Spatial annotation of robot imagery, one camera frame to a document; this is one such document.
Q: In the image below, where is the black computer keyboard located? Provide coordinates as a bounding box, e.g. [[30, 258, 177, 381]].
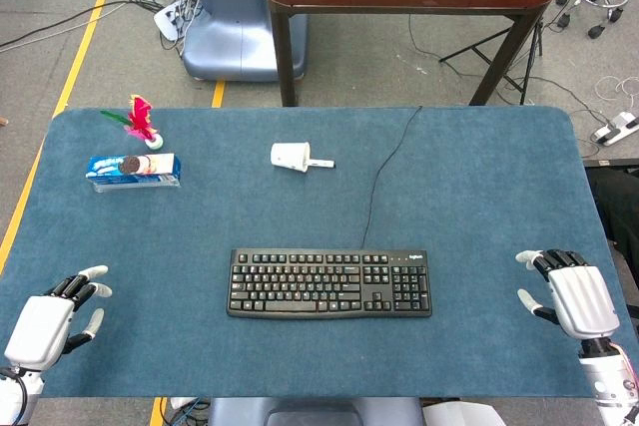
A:
[[226, 247, 433, 320]]

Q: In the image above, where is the black keyboard cable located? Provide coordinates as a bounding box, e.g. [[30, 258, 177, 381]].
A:
[[359, 105, 424, 250]]

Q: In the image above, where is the black tripod stand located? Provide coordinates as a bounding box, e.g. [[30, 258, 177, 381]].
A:
[[438, 21, 545, 106]]

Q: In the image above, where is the blue cookie box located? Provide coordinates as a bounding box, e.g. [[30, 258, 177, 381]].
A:
[[85, 153, 183, 194]]

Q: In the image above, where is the pink feather shuttlecock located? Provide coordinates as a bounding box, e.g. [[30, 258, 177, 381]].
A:
[[99, 94, 166, 151]]

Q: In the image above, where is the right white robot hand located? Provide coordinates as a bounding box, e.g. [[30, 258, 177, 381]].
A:
[[515, 248, 621, 355]]

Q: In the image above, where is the white floor power strip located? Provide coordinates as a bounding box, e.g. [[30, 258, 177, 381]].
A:
[[590, 111, 639, 147]]

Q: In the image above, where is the blue table mat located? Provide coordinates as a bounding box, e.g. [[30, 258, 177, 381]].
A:
[[0, 105, 639, 400]]

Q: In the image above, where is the blue-grey robot torso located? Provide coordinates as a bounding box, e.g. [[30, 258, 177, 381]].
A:
[[206, 396, 425, 426]]

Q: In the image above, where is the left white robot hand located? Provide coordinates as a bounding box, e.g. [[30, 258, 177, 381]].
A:
[[3, 264, 114, 372]]

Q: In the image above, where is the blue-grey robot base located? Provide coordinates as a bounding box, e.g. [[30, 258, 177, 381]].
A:
[[181, 0, 309, 83]]

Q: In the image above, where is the white paper cup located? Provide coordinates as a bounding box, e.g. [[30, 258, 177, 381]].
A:
[[270, 141, 312, 173]]

